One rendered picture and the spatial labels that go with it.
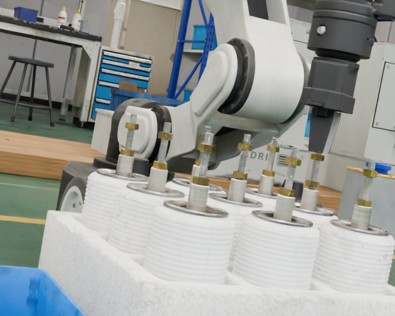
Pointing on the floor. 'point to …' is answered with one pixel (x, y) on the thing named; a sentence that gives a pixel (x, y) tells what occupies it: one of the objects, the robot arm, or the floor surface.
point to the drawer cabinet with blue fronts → (110, 78)
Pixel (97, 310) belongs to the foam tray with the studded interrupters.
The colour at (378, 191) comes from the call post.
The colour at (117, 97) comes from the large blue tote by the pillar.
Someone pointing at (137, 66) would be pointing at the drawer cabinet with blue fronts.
